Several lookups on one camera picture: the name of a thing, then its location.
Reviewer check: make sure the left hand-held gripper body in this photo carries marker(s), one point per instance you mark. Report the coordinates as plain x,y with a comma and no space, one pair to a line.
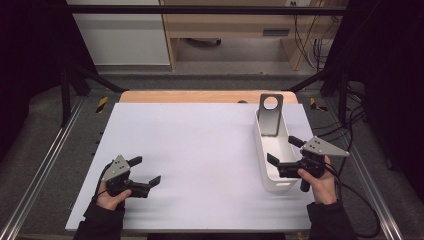
116,170

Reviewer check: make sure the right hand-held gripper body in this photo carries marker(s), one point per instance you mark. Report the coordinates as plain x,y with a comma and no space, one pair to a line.
320,146

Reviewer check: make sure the white plastic box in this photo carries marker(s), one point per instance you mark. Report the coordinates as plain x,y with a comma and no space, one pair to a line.
278,150

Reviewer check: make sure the dark metal bracket with hole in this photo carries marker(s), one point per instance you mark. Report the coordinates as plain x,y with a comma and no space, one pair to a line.
268,121

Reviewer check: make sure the person's left hand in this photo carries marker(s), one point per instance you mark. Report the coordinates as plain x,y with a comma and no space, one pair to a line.
110,200

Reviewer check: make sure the person's right hand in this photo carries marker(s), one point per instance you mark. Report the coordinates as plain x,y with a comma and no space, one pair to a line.
323,186

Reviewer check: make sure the yellow black tape strip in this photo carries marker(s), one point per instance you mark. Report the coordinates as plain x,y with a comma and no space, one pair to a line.
316,105
102,104

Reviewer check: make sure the white table mat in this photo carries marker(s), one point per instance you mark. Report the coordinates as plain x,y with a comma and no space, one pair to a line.
200,143

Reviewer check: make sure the wooden table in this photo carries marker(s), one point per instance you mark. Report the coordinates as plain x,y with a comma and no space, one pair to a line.
200,96

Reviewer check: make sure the black curtain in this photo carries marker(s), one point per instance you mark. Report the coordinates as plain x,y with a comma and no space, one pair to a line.
30,66
393,83

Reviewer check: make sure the grey rectangular desk plate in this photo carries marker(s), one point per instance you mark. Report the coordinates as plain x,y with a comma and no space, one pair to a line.
276,32

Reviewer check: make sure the white cabinet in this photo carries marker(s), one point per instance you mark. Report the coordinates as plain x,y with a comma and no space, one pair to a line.
123,40

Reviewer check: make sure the wooden desk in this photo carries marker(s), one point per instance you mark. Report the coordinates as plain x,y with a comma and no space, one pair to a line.
233,23

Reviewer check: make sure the aluminium rail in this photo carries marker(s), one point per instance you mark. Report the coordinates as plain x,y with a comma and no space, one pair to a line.
36,166
373,186

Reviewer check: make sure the white wall socket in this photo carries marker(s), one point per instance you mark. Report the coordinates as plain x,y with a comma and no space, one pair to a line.
298,2

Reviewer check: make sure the black metal frame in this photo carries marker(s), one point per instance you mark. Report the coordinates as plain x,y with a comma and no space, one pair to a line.
200,10

